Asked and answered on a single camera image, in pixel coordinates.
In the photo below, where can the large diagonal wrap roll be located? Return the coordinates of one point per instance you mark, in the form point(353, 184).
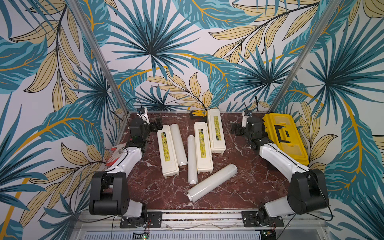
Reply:
point(212, 182)

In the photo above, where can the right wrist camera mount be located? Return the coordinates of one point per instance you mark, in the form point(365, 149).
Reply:
point(245, 115)

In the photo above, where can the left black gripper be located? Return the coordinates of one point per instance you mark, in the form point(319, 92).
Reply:
point(154, 128)

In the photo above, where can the middle white dispenser box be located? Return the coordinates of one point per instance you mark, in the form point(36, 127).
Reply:
point(203, 148)

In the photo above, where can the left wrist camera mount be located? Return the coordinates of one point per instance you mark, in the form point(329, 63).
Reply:
point(143, 114)

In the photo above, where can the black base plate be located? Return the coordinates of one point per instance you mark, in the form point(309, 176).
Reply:
point(153, 220)
point(253, 219)

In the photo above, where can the thin middle wrap roll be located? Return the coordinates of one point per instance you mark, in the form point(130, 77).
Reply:
point(192, 161)

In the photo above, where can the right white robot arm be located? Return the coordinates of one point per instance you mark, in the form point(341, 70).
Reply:
point(307, 190)

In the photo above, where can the left thick wrap roll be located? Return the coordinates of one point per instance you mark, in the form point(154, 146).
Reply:
point(179, 146)

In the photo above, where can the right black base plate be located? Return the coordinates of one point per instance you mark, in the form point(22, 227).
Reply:
point(253, 219)

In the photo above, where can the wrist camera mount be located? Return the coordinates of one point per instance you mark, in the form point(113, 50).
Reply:
point(143, 114)
point(245, 115)

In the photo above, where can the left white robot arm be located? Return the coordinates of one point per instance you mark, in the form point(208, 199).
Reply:
point(109, 194)

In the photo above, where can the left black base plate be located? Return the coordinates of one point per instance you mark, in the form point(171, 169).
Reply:
point(153, 220)

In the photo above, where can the yellow black toolbox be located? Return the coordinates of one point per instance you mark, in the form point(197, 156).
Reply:
point(282, 130)

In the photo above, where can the left white dispenser box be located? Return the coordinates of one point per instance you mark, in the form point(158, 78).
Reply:
point(168, 158)

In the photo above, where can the white dispenser box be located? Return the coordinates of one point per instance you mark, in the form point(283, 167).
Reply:
point(168, 158)
point(203, 148)

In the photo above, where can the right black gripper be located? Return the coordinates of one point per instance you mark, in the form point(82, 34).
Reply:
point(240, 129)

